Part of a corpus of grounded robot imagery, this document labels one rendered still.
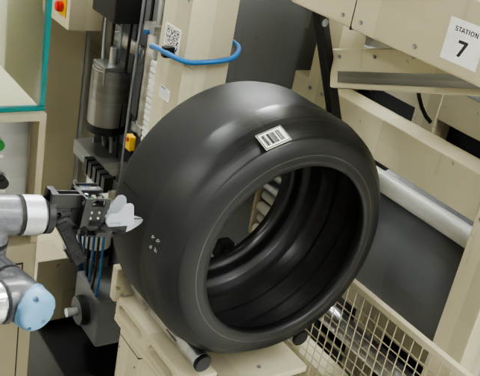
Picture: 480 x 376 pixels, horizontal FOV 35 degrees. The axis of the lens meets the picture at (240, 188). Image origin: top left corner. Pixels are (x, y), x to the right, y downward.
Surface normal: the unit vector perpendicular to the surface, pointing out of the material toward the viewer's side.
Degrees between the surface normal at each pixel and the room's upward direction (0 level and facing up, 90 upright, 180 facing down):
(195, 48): 90
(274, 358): 0
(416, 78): 90
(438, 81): 90
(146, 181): 67
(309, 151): 79
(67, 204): 90
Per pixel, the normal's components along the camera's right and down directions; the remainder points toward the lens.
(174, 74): -0.83, 0.10
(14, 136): 0.54, 0.44
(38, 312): 0.73, 0.40
